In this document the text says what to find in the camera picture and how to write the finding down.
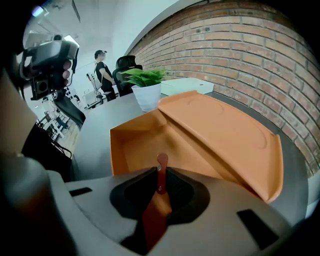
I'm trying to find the green plant in white pot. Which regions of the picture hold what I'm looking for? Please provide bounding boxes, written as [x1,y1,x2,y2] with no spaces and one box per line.
[120,68,169,113]

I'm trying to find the white flat box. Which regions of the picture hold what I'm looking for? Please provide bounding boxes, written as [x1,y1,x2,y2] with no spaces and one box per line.
[159,77,215,97]

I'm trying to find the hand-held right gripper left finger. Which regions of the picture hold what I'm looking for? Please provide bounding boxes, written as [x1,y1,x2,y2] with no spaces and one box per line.
[46,166,159,253]

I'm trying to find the orange plastic tray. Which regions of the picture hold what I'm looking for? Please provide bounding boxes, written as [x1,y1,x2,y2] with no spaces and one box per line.
[109,89,285,204]

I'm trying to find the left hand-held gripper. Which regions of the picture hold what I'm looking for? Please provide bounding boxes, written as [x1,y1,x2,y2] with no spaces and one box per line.
[19,40,80,102]

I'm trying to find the person's black shirt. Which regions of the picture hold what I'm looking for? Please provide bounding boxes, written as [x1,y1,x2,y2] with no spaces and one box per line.
[21,122,74,183]

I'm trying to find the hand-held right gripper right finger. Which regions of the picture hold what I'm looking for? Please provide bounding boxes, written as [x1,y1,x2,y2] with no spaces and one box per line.
[149,166,294,256]

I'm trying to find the person's left hand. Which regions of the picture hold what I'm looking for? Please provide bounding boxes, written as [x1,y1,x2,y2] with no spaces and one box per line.
[60,59,73,87]

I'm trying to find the black office chair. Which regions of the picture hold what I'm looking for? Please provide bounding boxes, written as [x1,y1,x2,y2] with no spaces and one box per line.
[111,55,144,98]

